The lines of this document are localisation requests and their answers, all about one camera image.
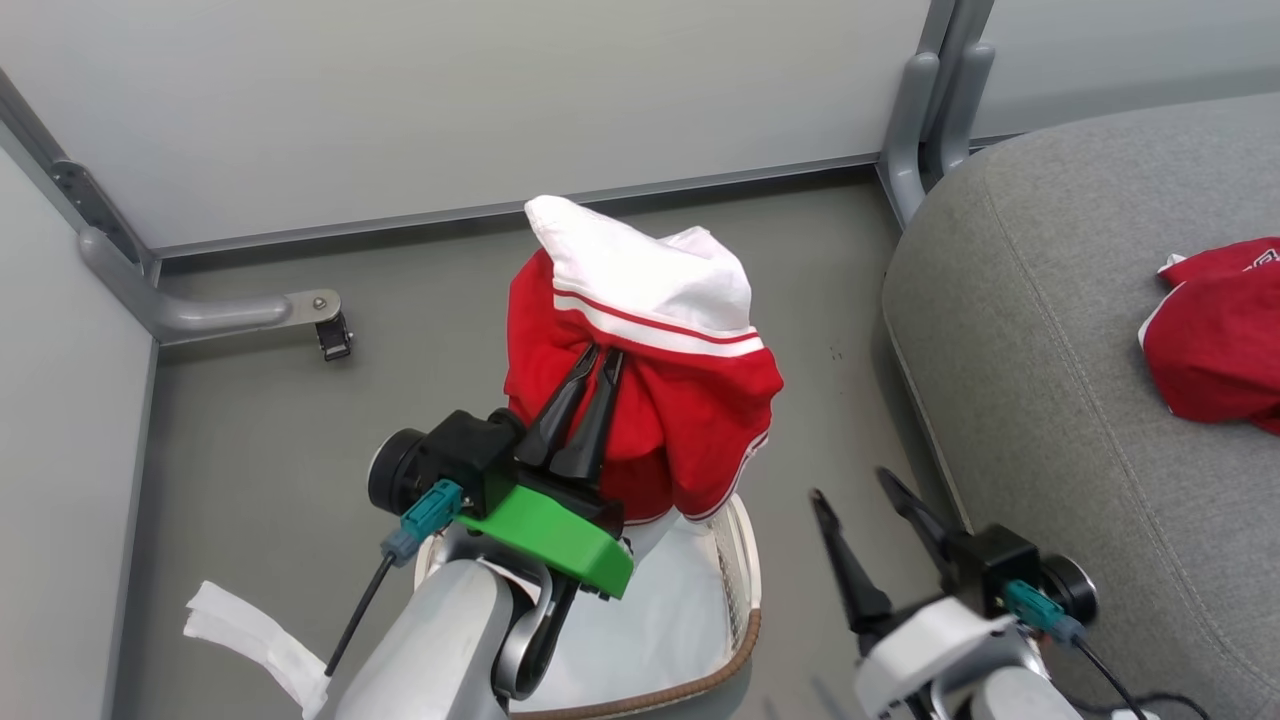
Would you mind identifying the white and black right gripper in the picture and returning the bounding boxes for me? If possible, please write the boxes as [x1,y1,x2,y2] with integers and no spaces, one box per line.
[811,468,1017,719]

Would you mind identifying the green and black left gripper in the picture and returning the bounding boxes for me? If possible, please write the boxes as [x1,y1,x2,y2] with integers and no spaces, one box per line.
[455,345,636,601]

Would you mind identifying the red garment with white panel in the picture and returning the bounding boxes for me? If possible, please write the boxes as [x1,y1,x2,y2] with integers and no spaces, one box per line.
[503,195,784,526]

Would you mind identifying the red garment with white trim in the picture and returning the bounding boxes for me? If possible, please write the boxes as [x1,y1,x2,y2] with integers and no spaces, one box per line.
[1138,237,1280,436]

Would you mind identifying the grey fabric sofa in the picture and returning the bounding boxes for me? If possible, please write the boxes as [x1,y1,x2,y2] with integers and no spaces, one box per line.
[882,93,1280,720]

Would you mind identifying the white laundry basket brown rim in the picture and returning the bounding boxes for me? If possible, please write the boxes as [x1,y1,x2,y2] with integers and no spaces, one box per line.
[412,495,763,720]

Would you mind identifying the black caster wheel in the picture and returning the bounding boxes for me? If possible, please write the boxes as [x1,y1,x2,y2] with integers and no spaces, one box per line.
[316,312,353,362]

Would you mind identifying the grey curved foot with plate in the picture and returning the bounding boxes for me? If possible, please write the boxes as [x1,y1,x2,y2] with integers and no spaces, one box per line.
[78,225,343,346]

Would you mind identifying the grey curved partition foot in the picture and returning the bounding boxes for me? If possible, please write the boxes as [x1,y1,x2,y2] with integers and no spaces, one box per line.
[878,52,941,229]
[925,42,996,179]

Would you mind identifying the black cable with teal plug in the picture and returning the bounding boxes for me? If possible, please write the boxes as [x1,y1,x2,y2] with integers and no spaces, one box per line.
[1003,580,1211,720]
[325,480,466,676]

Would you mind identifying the grey aluminium partition rail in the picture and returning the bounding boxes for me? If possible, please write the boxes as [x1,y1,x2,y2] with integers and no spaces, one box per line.
[155,153,881,261]

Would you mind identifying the white fabric strap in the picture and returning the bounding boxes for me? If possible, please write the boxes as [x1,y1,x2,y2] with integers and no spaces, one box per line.
[183,580,331,716]

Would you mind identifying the grey partition post with hinge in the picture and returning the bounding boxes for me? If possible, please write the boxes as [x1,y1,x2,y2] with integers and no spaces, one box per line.
[0,68,159,283]

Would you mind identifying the grey double partition post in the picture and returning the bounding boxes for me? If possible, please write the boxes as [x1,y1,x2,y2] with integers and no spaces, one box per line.
[915,0,996,101]

